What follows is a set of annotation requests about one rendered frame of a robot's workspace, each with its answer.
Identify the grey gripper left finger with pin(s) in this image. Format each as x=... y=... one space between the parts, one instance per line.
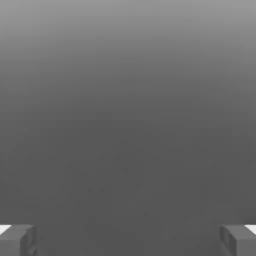
x=14 y=241

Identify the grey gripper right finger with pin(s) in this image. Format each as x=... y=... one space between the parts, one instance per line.
x=242 y=241

